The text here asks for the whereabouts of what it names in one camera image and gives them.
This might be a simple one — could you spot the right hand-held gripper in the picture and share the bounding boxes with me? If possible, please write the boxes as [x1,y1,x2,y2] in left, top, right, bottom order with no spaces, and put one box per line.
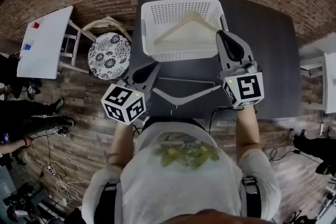
[215,30,264,108]

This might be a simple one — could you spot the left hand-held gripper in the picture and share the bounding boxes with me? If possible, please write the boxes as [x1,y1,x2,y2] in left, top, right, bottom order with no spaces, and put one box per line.
[101,62,161,125]

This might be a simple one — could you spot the white plastic laundry basket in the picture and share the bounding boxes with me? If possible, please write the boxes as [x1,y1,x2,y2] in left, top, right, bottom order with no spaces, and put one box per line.
[141,0,229,62]

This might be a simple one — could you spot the white plastic clothes hanger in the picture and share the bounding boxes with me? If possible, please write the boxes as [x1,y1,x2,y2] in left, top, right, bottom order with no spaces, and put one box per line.
[152,76,222,116]

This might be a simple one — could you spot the wooden clothes hanger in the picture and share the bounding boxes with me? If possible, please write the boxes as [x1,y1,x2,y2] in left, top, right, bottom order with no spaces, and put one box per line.
[153,9,219,47]

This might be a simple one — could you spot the person's right forearm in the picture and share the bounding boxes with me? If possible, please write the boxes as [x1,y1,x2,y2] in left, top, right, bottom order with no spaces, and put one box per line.
[235,106,263,164]

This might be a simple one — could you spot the person's left forearm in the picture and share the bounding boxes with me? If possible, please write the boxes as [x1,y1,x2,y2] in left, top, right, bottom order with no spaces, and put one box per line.
[109,122,135,169]

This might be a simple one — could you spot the chair with floral seat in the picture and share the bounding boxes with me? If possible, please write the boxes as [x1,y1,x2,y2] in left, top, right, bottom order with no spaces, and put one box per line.
[80,16,133,81]

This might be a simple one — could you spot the person's black trousers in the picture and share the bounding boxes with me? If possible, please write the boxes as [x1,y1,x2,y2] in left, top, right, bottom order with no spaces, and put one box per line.
[143,115,208,132]

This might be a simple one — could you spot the white shelf unit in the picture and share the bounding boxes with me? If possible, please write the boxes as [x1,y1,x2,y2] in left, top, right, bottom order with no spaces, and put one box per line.
[299,39,336,115]

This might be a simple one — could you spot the small white table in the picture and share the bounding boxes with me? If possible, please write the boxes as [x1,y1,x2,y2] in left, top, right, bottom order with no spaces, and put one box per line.
[16,5,91,80]

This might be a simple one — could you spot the person's white floral t-shirt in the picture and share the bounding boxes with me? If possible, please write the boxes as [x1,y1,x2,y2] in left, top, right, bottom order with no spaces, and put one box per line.
[81,118,281,224]

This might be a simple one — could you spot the grey harness strap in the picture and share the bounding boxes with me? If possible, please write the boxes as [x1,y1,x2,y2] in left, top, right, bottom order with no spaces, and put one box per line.
[98,180,123,224]
[241,175,263,219]

